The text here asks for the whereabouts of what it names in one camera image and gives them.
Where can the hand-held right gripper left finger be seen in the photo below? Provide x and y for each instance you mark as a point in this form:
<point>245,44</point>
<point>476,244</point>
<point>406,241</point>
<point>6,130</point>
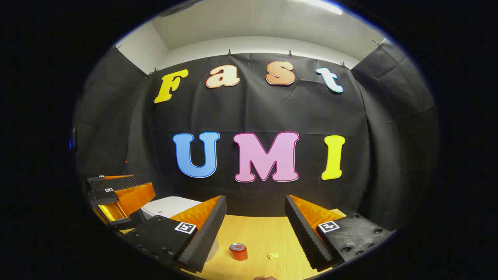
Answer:
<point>208,233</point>

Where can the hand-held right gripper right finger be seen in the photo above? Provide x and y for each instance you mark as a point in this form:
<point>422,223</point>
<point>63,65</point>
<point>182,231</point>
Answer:
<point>303,233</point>

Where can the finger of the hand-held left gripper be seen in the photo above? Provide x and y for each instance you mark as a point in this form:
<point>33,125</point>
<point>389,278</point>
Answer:
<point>116,183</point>
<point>132,198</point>

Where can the red pop can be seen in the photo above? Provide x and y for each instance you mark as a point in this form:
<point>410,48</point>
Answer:
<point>238,252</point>

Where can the white desktop garbage bin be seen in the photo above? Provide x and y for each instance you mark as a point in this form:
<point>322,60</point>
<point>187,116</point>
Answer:
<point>167,206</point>

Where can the yellow paper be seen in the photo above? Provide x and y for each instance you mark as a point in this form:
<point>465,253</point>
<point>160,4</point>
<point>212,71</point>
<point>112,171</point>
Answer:
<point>273,256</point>

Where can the wooden desktop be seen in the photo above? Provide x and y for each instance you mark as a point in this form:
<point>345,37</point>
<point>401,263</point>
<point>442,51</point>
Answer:
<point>264,233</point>

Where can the black backdrop cloth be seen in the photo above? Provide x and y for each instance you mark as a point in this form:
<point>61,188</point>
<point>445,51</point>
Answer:
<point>256,112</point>

